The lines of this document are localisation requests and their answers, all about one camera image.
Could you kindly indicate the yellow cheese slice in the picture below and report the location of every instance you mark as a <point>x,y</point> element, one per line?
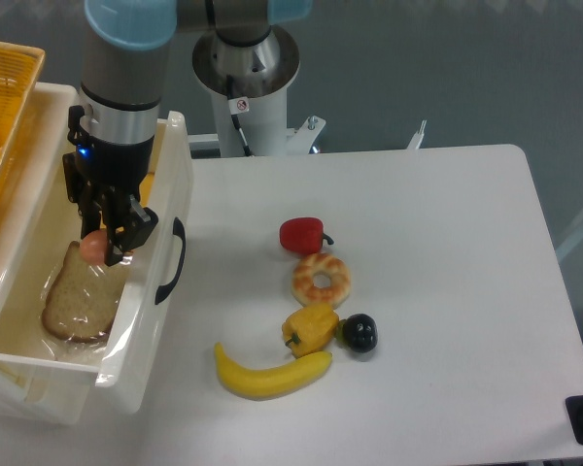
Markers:
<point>137,221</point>

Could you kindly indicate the wrapped brown bread slice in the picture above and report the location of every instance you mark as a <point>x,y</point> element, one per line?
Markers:
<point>83,300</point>

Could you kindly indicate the white open upper drawer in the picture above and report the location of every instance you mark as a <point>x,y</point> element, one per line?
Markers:
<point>117,369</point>

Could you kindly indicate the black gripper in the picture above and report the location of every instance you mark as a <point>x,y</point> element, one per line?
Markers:
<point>95,163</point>

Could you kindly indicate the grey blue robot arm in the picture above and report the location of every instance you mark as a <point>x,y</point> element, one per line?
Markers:
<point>126,52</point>

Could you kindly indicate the yellow bell pepper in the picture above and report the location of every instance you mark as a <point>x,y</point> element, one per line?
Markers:
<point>309,329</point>

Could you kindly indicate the red bell pepper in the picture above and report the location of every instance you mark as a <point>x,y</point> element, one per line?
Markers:
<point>303,235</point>

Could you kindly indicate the black drawer handle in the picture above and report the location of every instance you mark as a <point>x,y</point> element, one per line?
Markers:
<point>176,262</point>

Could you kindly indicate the yellow banana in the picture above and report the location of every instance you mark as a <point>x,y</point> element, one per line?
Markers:
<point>259,384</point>

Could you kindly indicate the yellow woven basket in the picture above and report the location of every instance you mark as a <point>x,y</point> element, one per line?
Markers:
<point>20,68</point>

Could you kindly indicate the brown egg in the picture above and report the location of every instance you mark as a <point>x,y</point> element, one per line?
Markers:
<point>93,247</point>

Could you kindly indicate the white drawer cabinet frame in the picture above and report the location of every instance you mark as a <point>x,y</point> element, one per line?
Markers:
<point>40,141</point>

